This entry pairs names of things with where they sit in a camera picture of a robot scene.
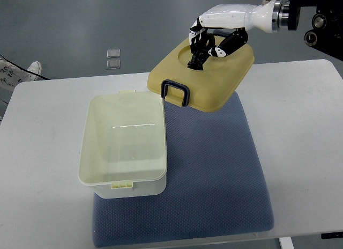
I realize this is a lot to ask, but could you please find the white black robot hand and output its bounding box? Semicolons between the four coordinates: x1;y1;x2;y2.
188;0;281;70

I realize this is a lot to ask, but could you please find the yellow storage box lid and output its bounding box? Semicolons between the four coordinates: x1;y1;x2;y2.
147;39;255;112

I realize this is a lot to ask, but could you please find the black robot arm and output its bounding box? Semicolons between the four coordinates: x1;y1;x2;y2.
271;0;342;60

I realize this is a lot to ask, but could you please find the white storage box base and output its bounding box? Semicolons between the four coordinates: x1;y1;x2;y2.
78;91;167;199

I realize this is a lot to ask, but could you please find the upper clear floor tile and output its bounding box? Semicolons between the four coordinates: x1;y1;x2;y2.
107;48;121;58

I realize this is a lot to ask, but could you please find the clear floor tile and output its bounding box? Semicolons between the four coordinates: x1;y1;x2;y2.
106;58;121;70
107;48;121;58

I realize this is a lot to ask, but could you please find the lower clear floor tile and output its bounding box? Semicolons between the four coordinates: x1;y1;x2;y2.
106;58;121;70

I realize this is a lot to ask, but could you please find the blue textured mat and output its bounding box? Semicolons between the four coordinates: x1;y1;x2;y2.
92;93;274;247

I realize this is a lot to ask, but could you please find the person's white sneaker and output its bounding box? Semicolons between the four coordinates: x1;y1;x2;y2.
27;61;42;79

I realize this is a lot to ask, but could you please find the person's patterned trouser leg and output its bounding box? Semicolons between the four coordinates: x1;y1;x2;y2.
1;56;49;92

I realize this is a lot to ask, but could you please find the white table leg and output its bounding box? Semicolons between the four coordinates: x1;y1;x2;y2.
279;237;294;249

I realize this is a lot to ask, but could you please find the black table bracket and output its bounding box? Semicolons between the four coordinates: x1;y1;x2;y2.
321;232;343;239

